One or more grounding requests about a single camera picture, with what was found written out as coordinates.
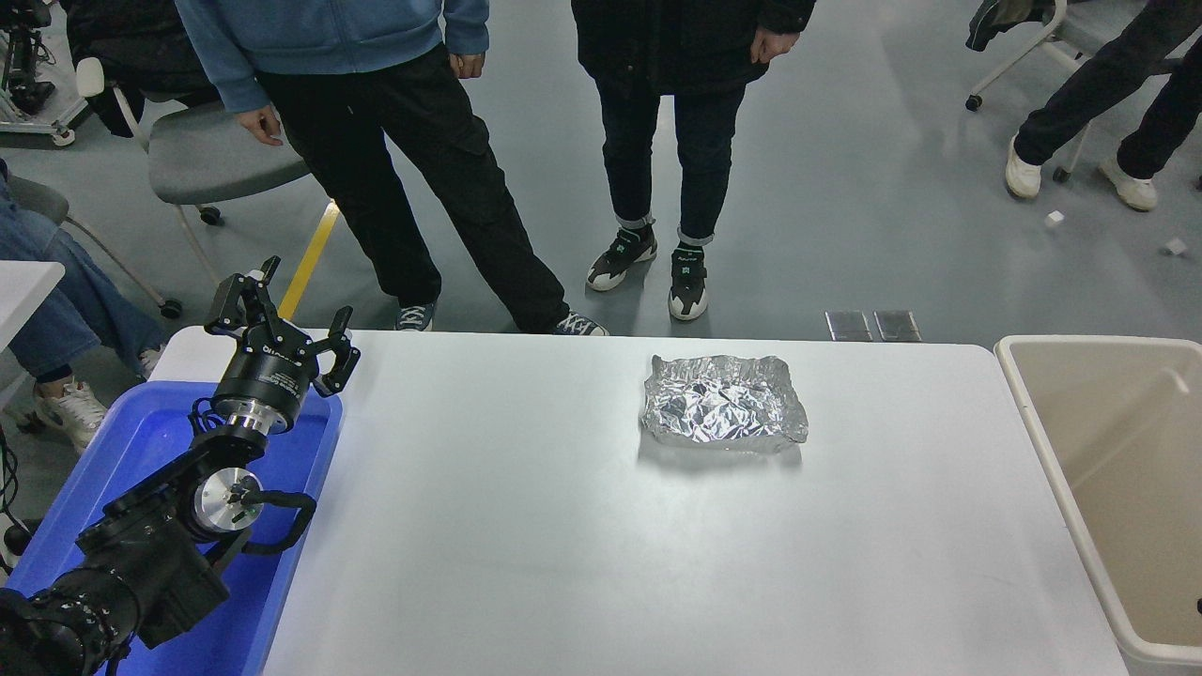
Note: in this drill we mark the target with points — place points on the black stand with white base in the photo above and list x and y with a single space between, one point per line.
28 89

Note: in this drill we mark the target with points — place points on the grey chair with white frame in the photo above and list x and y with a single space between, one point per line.
197 155

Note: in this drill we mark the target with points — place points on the dark jacket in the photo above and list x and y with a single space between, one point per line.
1000 14

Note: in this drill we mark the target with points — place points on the grey chair with castors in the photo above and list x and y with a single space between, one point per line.
38 197

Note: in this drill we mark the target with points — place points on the black jacket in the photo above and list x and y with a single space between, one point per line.
122 47

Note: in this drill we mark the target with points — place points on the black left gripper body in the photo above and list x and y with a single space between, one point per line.
268 376

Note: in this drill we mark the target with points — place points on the metal floor plate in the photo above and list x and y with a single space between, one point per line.
849 326
897 326

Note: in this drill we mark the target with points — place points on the small white table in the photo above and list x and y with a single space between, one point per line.
23 291

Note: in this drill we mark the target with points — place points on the crumpled silver foil tray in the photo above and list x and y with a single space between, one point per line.
723 404

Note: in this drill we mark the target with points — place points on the person's left hand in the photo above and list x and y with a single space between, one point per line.
468 66
775 45

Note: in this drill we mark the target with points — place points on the white-framed chair with castors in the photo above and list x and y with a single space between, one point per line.
1019 58

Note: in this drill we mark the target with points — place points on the person's right hand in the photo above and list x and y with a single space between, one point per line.
261 126

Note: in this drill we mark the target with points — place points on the blue plastic tray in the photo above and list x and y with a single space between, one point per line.
141 441

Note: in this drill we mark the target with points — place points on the seated person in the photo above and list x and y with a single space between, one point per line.
66 291

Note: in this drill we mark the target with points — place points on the large pale plastic bin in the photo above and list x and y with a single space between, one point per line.
1127 469

